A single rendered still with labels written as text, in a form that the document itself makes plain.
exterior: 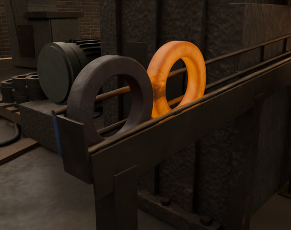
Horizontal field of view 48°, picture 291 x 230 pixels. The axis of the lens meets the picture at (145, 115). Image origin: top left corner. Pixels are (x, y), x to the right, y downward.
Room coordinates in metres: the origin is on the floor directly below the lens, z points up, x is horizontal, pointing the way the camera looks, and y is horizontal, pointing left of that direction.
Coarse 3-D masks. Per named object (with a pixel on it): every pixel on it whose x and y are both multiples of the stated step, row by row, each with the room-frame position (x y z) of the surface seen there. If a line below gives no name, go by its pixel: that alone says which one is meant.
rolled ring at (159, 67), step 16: (160, 48) 0.69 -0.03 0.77; (176, 48) 0.68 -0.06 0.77; (192, 48) 0.73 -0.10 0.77; (160, 64) 0.65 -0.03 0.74; (192, 64) 0.74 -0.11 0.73; (160, 80) 0.65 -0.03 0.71; (192, 80) 0.76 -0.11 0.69; (160, 96) 0.65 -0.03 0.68; (192, 96) 0.75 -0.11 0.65; (160, 112) 0.65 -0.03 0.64
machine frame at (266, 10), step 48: (144, 0) 1.35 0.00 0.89; (192, 0) 1.17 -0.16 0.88; (240, 0) 1.16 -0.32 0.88; (288, 0) 1.48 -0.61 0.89; (144, 48) 1.34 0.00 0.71; (240, 48) 1.07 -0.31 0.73; (288, 48) 1.38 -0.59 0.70; (288, 96) 1.43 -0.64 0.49; (192, 144) 1.15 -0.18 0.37; (288, 144) 1.50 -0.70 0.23; (144, 192) 1.32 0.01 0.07; (192, 192) 1.14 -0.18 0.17
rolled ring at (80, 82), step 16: (96, 64) 0.54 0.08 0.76; (112, 64) 0.56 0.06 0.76; (128, 64) 0.59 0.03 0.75; (80, 80) 0.53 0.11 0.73; (96, 80) 0.53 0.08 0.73; (128, 80) 0.62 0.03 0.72; (144, 80) 0.62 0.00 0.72; (80, 96) 0.51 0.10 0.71; (144, 96) 0.62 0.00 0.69; (80, 112) 0.51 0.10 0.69; (144, 112) 0.62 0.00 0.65; (128, 128) 0.60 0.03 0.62; (112, 144) 0.55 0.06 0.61
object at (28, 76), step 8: (8, 80) 2.74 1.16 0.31; (16, 80) 2.46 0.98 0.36; (24, 80) 2.46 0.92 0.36; (32, 80) 2.27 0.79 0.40; (0, 88) 2.63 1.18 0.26; (8, 88) 2.60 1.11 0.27; (16, 88) 2.47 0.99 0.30; (24, 88) 2.45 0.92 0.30; (32, 88) 2.27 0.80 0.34; (40, 88) 2.28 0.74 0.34; (8, 96) 2.61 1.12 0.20; (16, 96) 2.45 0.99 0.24; (24, 96) 2.44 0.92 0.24; (32, 96) 2.28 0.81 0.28; (40, 96) 2.29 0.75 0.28; (0, 104) 2.57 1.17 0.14; (8, 104) 2.57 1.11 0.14; (16, 104) 2.45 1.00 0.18; (0, 112) 2.66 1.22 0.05; (8, 112) 2.55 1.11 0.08; (16, 112) 2.34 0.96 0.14; (16, 120) 2.45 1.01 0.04
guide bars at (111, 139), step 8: (272, 64) 1.04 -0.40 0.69; (280, 64) 1.07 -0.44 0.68; (256, 72) 0.95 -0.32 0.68; (264, 72) 0.97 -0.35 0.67; (240, 80) 0.87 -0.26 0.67; (224, 88) 0.81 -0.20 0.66; (208, 96) 0.75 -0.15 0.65; (184, 104) 0.69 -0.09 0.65; (192, 104) 0.70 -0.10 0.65; (168, 112) 0.65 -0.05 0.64; (176, 112) 0.66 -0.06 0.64; (152, 120) 0.61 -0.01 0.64; (160, 120) 0.62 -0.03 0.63; (136, 128) 0.57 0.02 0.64; (144, 128) 0.59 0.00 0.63; (112, 136) 0.54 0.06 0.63; (120, 136) 0.54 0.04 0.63; (96, 144) 0.51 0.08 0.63; (104, 144) 0.52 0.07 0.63; (88, 152) 0.49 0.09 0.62
